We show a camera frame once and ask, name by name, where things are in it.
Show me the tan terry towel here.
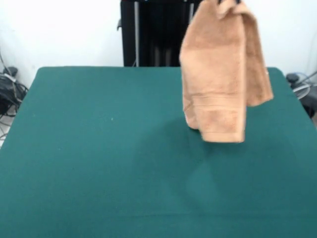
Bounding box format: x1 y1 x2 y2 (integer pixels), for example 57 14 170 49
179 0 274 144

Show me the dark green table cloth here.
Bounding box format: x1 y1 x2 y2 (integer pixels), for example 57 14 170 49
0 66 317 238

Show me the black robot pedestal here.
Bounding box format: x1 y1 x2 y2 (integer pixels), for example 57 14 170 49
117 0 197 67

